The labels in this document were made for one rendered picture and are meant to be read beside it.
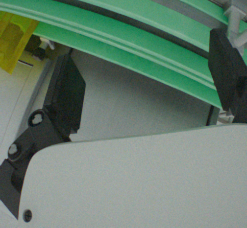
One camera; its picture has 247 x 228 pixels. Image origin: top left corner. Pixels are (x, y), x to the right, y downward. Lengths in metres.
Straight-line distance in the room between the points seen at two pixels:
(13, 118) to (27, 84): 0.09
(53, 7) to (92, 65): 0.23
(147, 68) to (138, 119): 0.16
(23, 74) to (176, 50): 0.36
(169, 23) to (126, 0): 0.06
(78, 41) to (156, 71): 0.16
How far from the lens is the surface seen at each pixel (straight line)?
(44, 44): 0.44
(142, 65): 0.40
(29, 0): 0.37
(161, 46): 0.32
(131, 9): 0.25
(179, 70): 0.34
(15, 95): 0.51
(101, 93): 0.51
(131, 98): 0.51
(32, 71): 0.51
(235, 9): 0.29
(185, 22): 0.26
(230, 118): 0.48
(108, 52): 0.40
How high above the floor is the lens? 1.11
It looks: 11 degrees down
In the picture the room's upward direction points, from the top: 159 degrees counter-clockwise
